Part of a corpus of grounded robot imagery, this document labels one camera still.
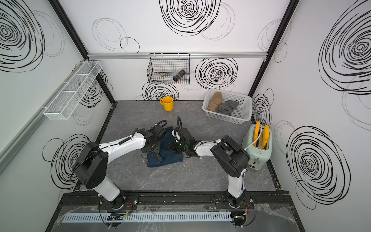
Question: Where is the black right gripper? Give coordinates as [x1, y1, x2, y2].
[163, 140, 189, 154]

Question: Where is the dark blue skirt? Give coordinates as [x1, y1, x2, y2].
[147, 126, 183, 168]

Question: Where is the tan brown skirt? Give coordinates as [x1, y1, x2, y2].
[207, 92, 223, 112]

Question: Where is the grey polka dot skirt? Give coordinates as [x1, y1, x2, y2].
[215, 100, 239, 116]

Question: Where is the white plastic basket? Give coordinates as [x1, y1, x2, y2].
[203, 90, 252, 124]

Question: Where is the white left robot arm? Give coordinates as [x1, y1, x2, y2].
[72, 120, 167, 210]

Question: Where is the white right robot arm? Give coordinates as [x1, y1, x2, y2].
[169, 128, 250, 208]

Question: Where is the yellow mug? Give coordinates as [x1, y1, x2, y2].
[160, 96, 174, 112]

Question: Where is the dark cylindrical bottle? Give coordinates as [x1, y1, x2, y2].
[173, 69, 187, 82]

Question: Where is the mint green toaster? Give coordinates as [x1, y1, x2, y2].
[242, 124, 273, 170]

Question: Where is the yellow toast slice left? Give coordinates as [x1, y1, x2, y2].
[253, 121, 261, 144]

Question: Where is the yellow toast slice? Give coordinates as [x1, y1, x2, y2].
[253, 121, 261, 144]
[261, 125, 270, 149]

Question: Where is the yellow toast slice right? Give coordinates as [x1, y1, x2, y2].
[261, 125, 270, 149]

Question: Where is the white toaster cable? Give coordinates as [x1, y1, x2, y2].
[244, 130, 263, 151]

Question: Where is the black wire wall basket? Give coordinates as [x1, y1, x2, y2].
[146, 53, 191, 85]

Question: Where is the white slotted cable duct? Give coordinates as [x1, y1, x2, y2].
[62, 212, 232, 223]

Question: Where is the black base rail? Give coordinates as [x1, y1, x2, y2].
[57, 191, 293, 212]

